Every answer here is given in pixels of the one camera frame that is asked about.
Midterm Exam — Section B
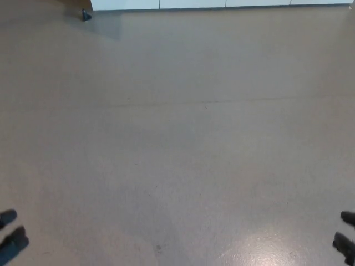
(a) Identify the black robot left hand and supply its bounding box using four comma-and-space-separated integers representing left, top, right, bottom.
0, 209, 30, 266

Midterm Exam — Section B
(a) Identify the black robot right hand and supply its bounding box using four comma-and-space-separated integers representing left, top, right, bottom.
332, 211, 355, 265

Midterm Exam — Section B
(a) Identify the white locker door 2D04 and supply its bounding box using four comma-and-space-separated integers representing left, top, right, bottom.
91, 0, 160, 11

